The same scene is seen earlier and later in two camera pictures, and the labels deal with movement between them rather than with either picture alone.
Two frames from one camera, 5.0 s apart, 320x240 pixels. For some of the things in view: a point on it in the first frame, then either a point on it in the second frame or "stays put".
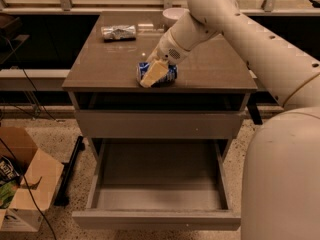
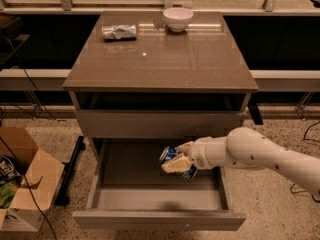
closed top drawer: [160, 124] stays put
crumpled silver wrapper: [118, 33] stays put
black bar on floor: [62, 198] stays put
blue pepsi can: [167, 79] → [172, 151]
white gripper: [167, 53] → [199, 153]
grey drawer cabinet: [160, 157] stays put
